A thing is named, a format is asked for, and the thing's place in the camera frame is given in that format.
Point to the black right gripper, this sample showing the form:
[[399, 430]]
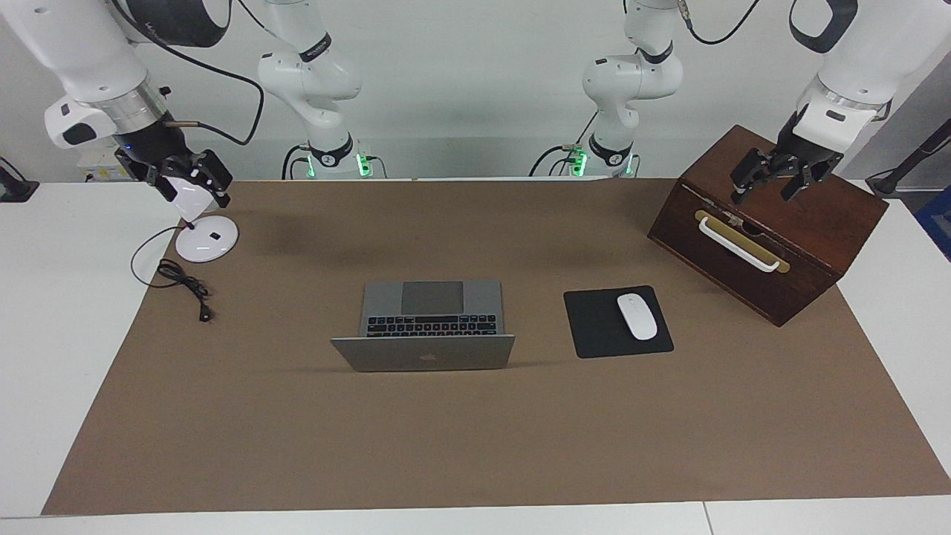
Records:
[[156, 145]]

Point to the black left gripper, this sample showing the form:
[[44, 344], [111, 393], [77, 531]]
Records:
[[806, 152]]

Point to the silver laptop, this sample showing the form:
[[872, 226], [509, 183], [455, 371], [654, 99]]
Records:
[[431, 357]]

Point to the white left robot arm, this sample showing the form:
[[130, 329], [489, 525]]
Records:
[[862, 52]]

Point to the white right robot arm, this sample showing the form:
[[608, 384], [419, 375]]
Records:
[[67, 44]]

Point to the white desk lamp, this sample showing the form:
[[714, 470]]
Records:
[[206, 241]]

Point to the dark brown wooden box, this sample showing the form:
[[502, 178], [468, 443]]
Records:
[[810, 245]]

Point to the black tripod stand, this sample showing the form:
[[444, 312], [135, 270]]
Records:
[[914, 160]]

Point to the blue crate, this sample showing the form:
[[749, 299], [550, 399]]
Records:
[[937, 223]]

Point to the black stand foot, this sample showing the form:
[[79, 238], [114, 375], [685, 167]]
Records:
[[15, 189]]

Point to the white computer mouse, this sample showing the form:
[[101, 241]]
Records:
[[637, 316]]

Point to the black mouse pad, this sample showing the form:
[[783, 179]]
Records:
[[594, 327]]

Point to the brown table mat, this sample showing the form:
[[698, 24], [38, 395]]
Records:
[[475, 438]]

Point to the white wall power strip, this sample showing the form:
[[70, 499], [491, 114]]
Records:
[[96, 167]]

